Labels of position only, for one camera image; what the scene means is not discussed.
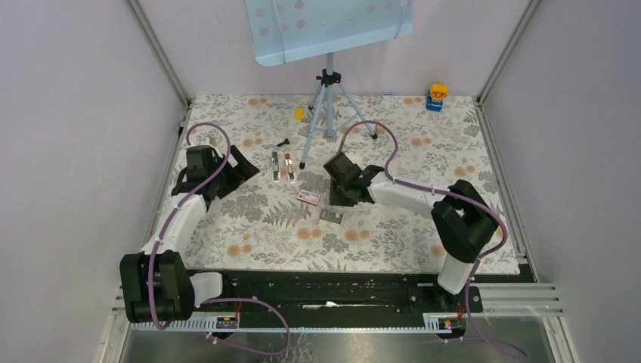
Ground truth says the floral tablecloth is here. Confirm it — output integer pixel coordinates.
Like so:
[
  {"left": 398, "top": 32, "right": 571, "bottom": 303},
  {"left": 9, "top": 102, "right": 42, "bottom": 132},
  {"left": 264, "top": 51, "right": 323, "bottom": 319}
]
[{"left": 169, "top": 95, "right": 504, "bottom": 273}]

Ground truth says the grey staple strip box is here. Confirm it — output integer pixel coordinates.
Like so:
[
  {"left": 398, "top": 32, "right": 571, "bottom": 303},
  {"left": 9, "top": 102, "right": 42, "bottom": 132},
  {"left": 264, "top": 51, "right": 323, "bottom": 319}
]
[{"left": 319, "top": 209, "right": 344, "bottom": 225}]

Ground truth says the pink stapler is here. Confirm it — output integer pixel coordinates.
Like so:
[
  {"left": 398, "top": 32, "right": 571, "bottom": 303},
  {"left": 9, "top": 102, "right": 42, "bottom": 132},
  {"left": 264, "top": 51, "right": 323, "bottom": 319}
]
[{"left": 284, "top": 152, "right": 296, "bottom": 184}]

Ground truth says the blue stapler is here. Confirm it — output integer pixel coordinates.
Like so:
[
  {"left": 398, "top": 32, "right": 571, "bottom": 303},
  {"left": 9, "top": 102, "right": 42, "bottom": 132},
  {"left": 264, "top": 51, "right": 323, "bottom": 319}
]
[{"left": 271, "top": 150, "right": 280, "bottom": 182}]

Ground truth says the black chess pawn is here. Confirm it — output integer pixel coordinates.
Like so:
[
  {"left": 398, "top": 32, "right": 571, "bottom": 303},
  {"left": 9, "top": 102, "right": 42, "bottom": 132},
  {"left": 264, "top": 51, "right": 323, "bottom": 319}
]
[{"left": 276, "top": 138, "right": 290, "bottom": 147}]

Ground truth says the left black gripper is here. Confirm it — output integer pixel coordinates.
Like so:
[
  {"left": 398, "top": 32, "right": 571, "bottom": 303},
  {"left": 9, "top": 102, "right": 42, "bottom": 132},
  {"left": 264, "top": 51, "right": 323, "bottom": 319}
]
[{"left": 208, "top": 144, "right": 259, "bottom": 197}]

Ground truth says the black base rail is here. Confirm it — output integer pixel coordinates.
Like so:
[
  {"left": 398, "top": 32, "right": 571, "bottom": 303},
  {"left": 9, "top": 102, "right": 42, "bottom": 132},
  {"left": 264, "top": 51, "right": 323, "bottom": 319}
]
[{"left": 198, "top": 270, "right": 484, "bottom": 329}]

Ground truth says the yellow blue toy figure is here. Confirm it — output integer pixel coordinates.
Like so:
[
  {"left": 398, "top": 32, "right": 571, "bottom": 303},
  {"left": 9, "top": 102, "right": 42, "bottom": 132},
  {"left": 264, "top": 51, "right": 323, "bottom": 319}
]
[{"left": 426, "top": 83, "right": 448, "bottom": 112}]

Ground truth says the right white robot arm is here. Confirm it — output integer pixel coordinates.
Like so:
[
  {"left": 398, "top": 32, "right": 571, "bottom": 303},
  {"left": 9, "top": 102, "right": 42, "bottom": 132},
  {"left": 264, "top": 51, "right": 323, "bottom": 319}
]
[{"left": 324, "top": 152, "right": 504, "bottom": 312}]

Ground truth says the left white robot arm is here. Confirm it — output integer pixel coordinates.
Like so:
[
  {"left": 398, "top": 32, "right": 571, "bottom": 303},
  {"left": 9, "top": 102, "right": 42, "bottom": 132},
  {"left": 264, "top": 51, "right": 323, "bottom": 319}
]
[{"left": 119, "top": 145, "right": 259, "bottom": 323}]

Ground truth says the yellow block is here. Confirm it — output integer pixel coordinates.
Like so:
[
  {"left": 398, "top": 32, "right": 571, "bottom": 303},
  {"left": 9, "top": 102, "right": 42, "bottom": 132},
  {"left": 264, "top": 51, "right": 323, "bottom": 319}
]
[{"left": 294, "top": 107, "right": 305, "bottom": 121}]

